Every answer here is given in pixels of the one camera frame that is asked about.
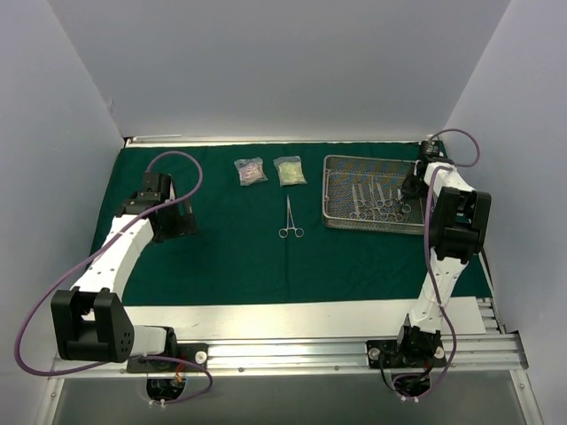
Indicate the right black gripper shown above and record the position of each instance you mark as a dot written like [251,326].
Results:
[412,187]

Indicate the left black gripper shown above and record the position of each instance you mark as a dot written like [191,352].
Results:
[178,220]

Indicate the metal mesh instrument tray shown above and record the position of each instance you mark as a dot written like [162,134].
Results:
[341,172]

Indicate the green surgical drape cloth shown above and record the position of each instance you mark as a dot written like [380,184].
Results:
[237,256]

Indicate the clear packet with sutures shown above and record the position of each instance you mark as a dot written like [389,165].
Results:
[250,171]

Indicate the steel forceps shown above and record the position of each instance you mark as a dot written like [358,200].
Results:
[404,209]
[290,228]
[361,206]

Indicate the green gauze packet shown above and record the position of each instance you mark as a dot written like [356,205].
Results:
[290,171]

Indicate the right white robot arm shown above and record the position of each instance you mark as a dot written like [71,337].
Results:
[455,223]

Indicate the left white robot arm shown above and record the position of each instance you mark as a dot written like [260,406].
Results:
[90,321]

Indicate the back aluminium rail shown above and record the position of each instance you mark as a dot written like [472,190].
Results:
[170,141]

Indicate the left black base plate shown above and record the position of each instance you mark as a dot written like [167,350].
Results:
[195,353]

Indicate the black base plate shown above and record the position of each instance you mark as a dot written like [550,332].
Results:
[390,354]
[195,353]

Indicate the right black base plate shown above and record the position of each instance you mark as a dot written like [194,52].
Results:
[390,354]

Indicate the front aluminium rail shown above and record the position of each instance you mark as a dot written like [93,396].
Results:
[494,352]

